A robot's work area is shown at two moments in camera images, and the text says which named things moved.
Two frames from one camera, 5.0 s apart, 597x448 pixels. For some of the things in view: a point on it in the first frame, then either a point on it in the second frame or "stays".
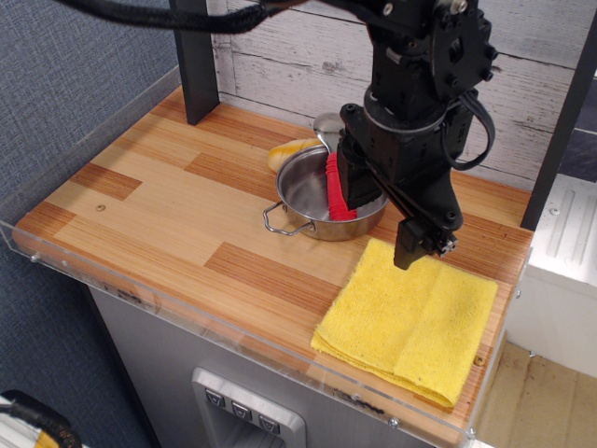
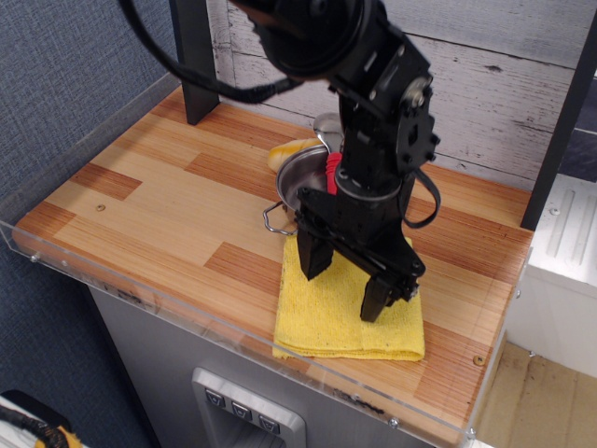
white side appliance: x=556 y=311 stays
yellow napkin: x=424 y=329 to x=320 y=317
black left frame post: x=196 y=65 stays
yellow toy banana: x=281 y=152 stays
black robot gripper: x=414 y=170 to x=367 y=232
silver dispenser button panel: x=236 y=415 stays
